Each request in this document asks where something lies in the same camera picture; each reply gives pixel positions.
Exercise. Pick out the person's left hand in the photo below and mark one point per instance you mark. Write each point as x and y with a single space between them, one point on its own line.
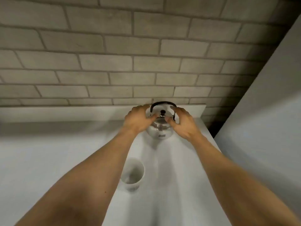
136 120

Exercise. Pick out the person's right hand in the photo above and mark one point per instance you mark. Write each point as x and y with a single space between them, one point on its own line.
185 125

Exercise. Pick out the person's right thumb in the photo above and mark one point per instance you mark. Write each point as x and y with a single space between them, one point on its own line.
171 122

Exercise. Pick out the person's left thumb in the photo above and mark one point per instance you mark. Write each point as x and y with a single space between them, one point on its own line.
150 119

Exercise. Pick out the person's left forearm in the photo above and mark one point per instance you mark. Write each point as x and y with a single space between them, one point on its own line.
94 176

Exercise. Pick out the person's right forearm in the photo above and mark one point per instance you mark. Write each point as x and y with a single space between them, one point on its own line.
235 181

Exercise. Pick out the steel kettle lid black knob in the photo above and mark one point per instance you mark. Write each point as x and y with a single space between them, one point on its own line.
162 118

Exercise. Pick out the white cup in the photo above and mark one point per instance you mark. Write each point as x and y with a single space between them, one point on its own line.
132 174

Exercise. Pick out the white cabinet side panel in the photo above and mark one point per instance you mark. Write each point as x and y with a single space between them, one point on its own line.
265 120

